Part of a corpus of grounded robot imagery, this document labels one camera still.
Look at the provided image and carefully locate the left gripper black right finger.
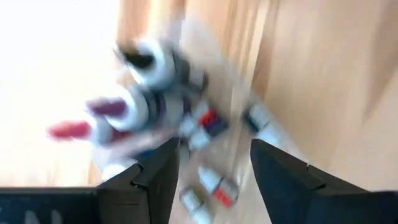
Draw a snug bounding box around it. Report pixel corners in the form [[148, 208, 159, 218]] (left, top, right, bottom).
[[249, 138, 368, 224]]

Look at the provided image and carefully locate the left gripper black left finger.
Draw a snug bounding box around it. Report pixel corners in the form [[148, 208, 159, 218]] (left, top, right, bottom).
[[95, 137, 181, 224]]

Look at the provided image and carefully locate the small red food coloring bottle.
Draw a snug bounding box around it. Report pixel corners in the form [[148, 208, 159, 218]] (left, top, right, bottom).
[[198, 166, 240, 208]]

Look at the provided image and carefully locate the purple cap food coloring bottle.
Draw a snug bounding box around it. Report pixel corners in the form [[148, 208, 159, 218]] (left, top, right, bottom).
[[86, 86, 175, 131]]

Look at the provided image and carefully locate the pink cap food coloring bottle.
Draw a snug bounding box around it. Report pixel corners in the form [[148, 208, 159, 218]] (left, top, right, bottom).
[[46, 119, 134, 147]]

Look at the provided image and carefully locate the black cap food coloring bottle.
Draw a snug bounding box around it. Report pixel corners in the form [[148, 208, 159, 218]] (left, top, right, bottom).
[[116, 35, 209, 94]]

